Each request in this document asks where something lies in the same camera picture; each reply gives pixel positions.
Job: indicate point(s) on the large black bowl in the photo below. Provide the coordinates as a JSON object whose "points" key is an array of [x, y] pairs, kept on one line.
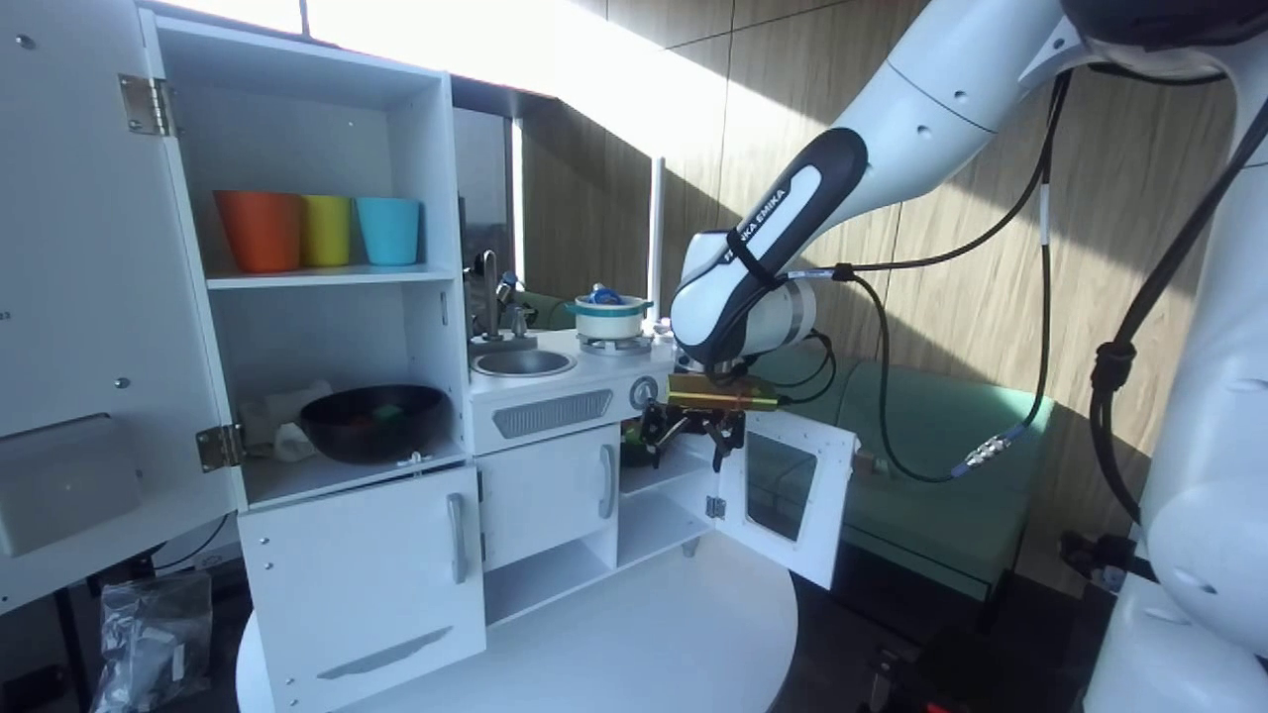
{"points": [[377, 420]]}

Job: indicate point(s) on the white toy kitchen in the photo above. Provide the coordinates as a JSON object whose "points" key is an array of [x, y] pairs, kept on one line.
{"points": [[332, 329]]}

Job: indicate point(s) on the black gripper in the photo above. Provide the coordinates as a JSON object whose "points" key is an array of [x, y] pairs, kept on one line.
{"points": [[694, 426]]}

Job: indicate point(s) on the wide white cabinet door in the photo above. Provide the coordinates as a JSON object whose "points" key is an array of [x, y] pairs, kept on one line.
{"points": [[360, 597]]}

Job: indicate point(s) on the dark toy sink basin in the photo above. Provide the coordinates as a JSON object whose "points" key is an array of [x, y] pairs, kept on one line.
{"points": [[522, 360]]}

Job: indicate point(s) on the grey oven knob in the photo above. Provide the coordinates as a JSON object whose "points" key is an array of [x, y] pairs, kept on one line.
{"points": [[643, 393]]}

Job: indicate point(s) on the green bench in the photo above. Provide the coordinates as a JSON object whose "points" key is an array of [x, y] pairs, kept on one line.
{"points": [[937, 478]]}

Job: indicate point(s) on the white vertical post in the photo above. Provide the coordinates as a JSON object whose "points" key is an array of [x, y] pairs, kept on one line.
{"points": [[656, 241]]}

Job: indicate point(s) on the blue plastic cup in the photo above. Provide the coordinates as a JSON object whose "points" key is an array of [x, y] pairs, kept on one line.
{"points": [[389, 232]]}

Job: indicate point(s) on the small white cabinet door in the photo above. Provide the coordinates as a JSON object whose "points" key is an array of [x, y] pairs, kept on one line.
{"points": [[549, 497]]}

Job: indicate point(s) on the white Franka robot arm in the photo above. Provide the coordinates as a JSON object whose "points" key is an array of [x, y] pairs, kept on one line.
{"points": [[1192, 463]]}

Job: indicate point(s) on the toy kitchen faucet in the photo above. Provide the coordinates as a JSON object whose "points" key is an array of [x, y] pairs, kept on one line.
{"points": [[495, 300]]}

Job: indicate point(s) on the yellow-green plastic cup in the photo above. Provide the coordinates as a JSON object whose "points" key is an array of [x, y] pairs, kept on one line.
{"points": [[327, 232]]}

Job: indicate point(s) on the clear plastic bag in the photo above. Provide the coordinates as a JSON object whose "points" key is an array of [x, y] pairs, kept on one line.
{"points": [[151, 649]]}

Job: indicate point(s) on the orange plastic cup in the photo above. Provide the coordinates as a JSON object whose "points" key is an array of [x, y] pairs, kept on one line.
{"points": [[258, 232]]}

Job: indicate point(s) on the white striped toy pot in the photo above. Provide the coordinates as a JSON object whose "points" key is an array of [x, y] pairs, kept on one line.
{"points": [[611, 320]]}

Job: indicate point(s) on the tall white cabinet door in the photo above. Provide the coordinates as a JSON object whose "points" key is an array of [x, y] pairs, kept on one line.
{"points": [[92, 263]]}

